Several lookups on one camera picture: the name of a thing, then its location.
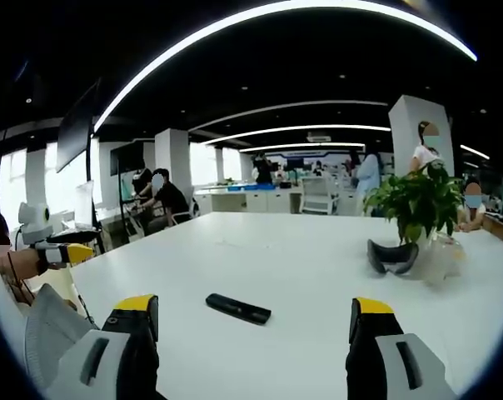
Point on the clear glass vase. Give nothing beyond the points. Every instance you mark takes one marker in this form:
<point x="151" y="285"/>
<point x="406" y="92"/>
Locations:
<point x="441" y="260"/>

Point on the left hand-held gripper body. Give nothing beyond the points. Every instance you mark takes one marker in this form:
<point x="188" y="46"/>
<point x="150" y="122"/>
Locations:
<point x="33" y="225"/>

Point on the large black hanging screen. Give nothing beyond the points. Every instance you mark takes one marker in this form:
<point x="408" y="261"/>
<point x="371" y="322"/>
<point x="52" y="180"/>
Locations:
<point x="74" y="133"/>

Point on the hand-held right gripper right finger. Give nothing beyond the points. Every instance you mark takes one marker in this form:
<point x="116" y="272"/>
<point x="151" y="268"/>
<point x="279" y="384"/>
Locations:
<point x="384" y="358"/>

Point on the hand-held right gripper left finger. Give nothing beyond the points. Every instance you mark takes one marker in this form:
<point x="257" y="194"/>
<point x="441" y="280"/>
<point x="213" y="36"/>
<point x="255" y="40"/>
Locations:
<point x="110" y="358"/>

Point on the black headset goggles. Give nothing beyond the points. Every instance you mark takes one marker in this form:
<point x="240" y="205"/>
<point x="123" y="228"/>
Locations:
<point x="391" y="258"/>

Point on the long curved ceiling light strip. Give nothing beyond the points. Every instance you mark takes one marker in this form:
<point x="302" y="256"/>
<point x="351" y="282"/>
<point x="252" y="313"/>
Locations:
<point x="251" y="14"/>

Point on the white office chair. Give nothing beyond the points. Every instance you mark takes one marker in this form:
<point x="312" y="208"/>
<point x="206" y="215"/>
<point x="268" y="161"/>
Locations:
<point x="320" y="196"/>

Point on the grey mesh chair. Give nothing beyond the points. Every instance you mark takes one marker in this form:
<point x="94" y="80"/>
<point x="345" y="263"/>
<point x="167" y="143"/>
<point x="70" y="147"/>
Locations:
<point x="51" y="325"/>

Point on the green potted plant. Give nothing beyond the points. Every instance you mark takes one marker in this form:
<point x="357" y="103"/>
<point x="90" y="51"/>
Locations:
<point x="418" y="200"/>

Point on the ceiling air conditioner unit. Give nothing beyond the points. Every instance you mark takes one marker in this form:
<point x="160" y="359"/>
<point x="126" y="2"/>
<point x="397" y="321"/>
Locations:
<point x="319" y="136"/>

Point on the white counter cabinets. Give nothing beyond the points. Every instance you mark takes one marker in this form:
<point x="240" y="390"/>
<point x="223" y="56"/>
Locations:
<point x="251" y="200"/>

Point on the black screen on stand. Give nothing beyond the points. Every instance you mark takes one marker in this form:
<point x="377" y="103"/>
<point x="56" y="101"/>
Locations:
<point x="126" y="156"/>

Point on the black remote control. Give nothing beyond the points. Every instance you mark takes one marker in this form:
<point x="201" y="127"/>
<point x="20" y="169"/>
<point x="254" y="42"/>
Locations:
<point x="239" y="310"/>

